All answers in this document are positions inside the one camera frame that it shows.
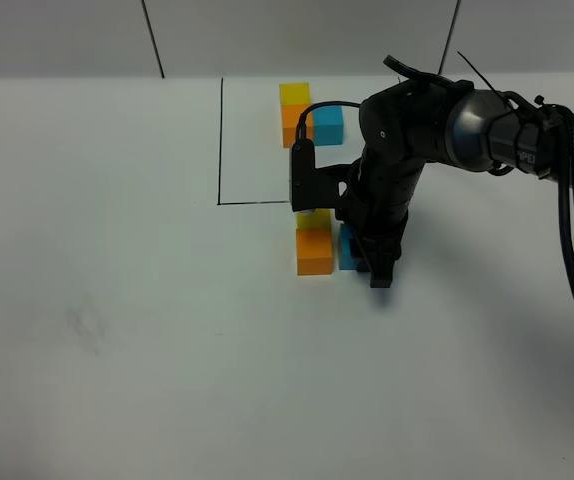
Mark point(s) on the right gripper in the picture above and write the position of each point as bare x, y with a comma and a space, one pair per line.
375, 206

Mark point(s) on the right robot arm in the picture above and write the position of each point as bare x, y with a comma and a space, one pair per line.
430, 119

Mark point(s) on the blue template block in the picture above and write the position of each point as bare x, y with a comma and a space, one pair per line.
328, 126

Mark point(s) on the orange template block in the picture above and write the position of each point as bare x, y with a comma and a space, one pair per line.
290, 115

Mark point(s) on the yellow template block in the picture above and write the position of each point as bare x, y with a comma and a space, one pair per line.
291, 94

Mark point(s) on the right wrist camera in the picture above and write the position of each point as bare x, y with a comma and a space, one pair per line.
311, 187

